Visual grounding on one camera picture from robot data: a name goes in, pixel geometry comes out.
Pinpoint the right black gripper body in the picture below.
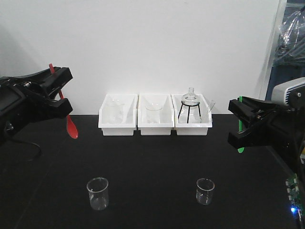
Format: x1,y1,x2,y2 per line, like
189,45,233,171
272,106,305,162

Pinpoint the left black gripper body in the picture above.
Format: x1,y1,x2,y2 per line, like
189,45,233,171
0,76,45,143

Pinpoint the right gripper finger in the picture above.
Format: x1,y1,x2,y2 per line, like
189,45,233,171
228,114,279,149
228,96,283,130

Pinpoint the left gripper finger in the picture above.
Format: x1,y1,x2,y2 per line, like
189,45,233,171
19,67,73,99
28,96,73,123

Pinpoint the red plastic spoon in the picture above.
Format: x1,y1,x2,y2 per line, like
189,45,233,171
49,63,79,139

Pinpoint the green plastic spoon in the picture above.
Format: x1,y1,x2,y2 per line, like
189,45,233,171
237,95,245,154

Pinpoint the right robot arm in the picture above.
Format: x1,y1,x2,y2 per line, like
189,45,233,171
228,97,305,176

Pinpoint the clear glass dish in bin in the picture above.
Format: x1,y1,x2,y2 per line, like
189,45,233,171
200,100,215,123

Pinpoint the right white storage bin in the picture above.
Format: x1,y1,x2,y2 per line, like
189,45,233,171
171,94,213,135

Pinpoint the white storage bin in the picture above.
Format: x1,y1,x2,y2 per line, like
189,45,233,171
138,94,174,135
171,94,213,135
98,94,138,136

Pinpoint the round glass flask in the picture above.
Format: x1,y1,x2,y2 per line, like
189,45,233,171
182,87,200,106

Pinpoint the green circuit board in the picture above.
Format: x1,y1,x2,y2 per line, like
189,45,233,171
285,173,305,222

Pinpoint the blue equipment at right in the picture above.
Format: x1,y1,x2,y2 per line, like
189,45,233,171
265,0,305,100

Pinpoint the glass beaker in left bin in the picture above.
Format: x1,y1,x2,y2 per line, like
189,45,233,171
106,99,124,124

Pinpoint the glass beaker in bin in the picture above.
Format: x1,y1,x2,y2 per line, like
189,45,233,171
106,99,124,124
145,103,163,124

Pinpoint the left white storage bin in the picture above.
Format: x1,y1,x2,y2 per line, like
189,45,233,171
98,94,138,136

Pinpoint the right front glass beaker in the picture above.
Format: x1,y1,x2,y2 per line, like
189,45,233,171
196,178,215,205

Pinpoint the left front glass beaker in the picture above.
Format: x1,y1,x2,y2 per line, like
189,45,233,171
86,177,109,211

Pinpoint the middle white storage bin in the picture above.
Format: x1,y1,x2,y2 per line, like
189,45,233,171
138,94,174,135

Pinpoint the glass beaker in middle bin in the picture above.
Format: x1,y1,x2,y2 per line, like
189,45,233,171
145,103,163,124

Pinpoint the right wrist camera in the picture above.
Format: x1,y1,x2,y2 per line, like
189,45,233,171
271,77,305,108

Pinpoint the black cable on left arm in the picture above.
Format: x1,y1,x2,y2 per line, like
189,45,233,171
0,133,42,162

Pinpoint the black wire tripod stand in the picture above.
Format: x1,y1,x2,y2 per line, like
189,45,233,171
178,101,202,124

